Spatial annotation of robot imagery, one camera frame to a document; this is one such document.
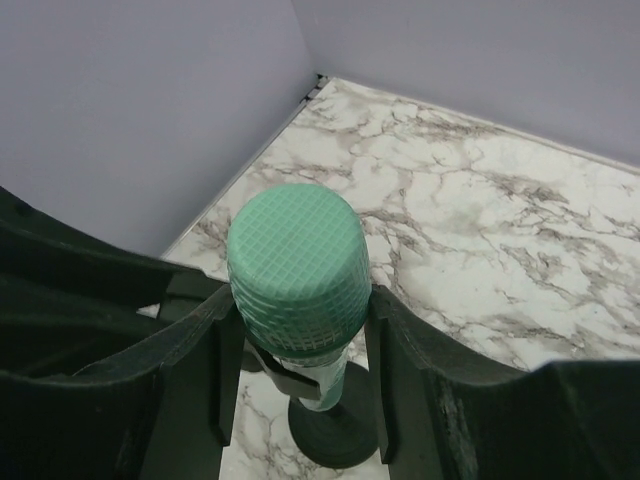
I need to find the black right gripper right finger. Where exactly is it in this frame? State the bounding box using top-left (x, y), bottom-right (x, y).
top-left (365, 286), bottom-right (639, 479)

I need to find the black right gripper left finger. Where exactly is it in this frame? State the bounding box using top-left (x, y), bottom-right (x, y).
top-left (1, 191), bottom-right (244, 479)

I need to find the black round-base microphone stand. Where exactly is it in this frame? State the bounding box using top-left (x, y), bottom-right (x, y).
top-left (242, 342), bottom-right (378, 469)

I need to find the green microphone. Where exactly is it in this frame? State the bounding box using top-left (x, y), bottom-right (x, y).
top-left (227, 184), bottom-right (372, 412)

